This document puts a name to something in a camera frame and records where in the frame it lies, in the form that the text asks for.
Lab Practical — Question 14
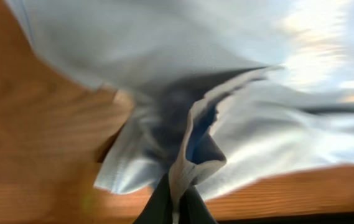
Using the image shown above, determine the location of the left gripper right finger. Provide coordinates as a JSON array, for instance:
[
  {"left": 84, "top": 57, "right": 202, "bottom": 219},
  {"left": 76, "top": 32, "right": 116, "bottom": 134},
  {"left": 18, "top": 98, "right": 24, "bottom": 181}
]
[{"left": 179, "top": 186, "right": 217, "bottom": 224}]

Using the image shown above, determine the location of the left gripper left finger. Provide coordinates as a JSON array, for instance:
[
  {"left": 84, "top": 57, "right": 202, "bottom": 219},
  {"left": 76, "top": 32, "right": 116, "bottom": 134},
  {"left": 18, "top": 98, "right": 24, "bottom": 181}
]
[{"left": 133, "top": 174, "right": 173, "bottom": 224}]

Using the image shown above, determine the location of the light blue t-shirt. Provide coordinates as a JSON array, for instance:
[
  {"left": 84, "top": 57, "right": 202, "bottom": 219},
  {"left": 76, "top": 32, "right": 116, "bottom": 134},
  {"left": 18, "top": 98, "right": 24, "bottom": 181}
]
[{"left": 7, "top": 0, "right": 354, "bottom": 205}]

